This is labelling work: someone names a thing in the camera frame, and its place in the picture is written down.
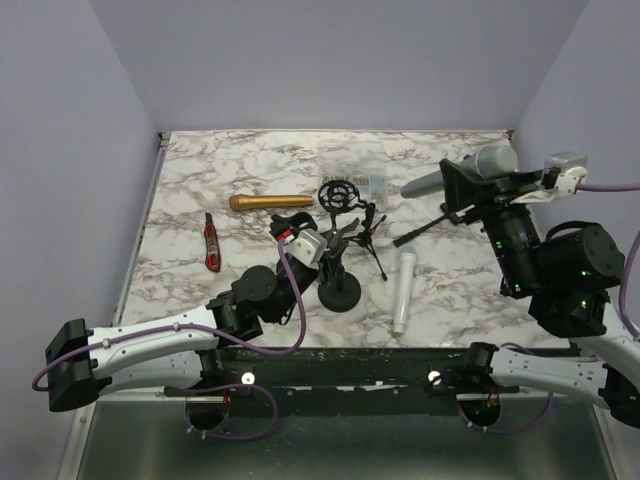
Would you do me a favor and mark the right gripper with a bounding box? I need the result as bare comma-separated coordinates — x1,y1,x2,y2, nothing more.
435,154,540,293

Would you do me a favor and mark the silver microphone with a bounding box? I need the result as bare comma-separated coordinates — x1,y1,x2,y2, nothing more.
400,145,517,199

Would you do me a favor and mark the black shock-mount tripod stand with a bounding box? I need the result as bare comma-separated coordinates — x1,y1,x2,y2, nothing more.
317,179,388,282

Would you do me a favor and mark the black round-base mic stand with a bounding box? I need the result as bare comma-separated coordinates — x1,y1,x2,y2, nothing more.
269,212,317,241

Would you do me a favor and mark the white microphone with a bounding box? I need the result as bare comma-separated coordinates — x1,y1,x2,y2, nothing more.
392,245,417,337

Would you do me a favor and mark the gold microphone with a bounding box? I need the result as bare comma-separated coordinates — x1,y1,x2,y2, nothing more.
229,194,314,211

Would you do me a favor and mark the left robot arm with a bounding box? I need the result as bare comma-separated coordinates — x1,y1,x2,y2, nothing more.
32,213,359,412

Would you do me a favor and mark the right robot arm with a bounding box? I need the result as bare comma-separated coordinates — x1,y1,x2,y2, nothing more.
430,152,639,427

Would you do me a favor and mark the clear screw organizer box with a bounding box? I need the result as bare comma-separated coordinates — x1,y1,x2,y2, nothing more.
318,140,388,209

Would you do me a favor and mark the red utility knife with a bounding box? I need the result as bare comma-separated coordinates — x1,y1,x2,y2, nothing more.
203,212,221,273

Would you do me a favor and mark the black T-handle tool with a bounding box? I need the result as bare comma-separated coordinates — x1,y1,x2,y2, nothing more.
392,202,463,248

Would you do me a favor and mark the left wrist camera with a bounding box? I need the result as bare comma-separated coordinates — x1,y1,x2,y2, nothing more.
286,228,328,270

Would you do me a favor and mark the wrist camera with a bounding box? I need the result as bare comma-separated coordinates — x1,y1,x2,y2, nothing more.
286,228,328,270
541,151,588,197

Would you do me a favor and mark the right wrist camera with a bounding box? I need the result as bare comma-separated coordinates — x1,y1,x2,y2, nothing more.
541,151,588,197

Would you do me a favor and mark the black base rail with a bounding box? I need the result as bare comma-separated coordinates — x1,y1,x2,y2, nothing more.
164,343,498,417

